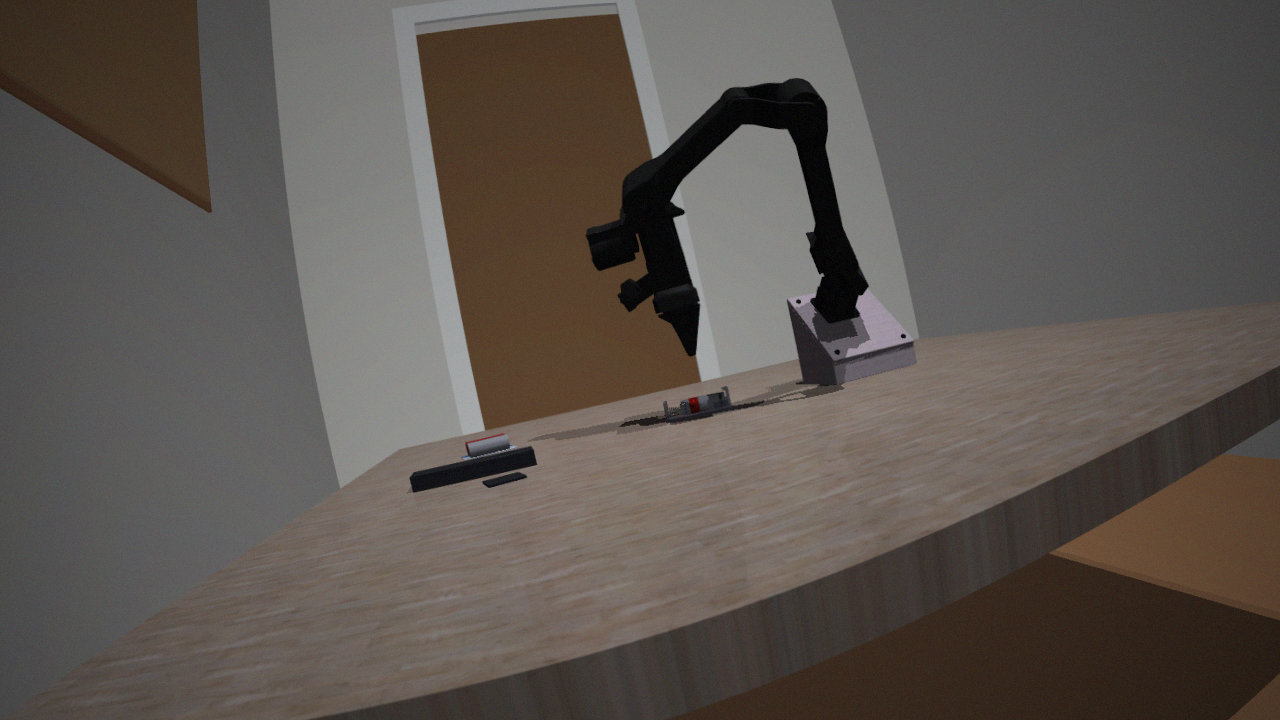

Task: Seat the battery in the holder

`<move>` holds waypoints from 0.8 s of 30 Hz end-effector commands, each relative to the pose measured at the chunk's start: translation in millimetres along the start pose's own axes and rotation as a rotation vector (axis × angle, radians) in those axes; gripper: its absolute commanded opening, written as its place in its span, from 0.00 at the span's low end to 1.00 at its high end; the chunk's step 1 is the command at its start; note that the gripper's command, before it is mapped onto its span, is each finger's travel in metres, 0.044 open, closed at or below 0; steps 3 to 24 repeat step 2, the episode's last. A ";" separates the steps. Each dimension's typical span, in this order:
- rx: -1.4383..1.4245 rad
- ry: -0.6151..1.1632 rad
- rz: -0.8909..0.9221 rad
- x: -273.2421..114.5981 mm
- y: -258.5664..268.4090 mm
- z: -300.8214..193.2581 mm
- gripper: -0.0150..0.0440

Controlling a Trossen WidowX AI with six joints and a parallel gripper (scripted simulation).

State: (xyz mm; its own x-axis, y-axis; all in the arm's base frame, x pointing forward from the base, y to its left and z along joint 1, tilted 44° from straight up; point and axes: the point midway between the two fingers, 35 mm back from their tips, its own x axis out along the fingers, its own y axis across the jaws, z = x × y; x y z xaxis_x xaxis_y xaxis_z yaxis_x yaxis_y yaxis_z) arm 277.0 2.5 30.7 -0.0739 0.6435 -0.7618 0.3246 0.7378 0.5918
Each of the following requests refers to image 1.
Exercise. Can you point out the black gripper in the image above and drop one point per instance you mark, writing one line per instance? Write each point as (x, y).
(678, 299)

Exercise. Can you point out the grey and red battery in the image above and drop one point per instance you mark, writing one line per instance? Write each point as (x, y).
(701, 403)

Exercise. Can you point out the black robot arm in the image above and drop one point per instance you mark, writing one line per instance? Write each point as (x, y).
(647, 190)

